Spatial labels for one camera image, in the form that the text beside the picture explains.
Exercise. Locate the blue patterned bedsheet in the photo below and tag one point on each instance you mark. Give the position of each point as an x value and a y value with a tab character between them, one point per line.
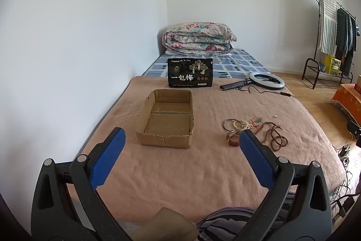
234	66

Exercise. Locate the folded floral quilt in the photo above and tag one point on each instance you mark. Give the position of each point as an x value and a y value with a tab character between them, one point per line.
197	37

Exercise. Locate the orange cloth covered furniture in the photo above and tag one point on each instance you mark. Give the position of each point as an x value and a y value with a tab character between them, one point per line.
348	99

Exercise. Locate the black box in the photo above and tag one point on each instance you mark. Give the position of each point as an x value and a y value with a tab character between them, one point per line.
354	127

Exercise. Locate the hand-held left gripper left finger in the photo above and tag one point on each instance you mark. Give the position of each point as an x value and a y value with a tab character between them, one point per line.
108	156

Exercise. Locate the striped towel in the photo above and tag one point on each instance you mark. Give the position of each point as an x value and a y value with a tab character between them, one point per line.
327	23

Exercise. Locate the pink blanket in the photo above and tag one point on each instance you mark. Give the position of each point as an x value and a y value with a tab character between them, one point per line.
197	173

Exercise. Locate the dark hanging clothes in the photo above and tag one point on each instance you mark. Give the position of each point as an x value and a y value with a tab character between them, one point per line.
342	37

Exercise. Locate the cardboard box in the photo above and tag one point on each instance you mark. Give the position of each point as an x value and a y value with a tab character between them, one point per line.
169	139

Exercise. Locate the striped pants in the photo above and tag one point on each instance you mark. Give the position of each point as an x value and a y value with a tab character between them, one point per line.
220	221

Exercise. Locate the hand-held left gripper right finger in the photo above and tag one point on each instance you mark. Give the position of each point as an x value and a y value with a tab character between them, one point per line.
256	159

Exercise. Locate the black snack bag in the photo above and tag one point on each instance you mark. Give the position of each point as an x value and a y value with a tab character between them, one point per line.
190	73

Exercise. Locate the yellow box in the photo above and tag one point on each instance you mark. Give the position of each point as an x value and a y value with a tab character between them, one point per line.
332	64

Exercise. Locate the metal bangle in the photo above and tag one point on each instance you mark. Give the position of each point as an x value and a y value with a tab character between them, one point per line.
223	125

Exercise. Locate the white power strip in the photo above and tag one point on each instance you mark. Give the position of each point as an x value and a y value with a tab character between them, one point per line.
344	152

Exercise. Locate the black folded tripod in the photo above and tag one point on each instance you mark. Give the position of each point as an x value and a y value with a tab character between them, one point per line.
234	85

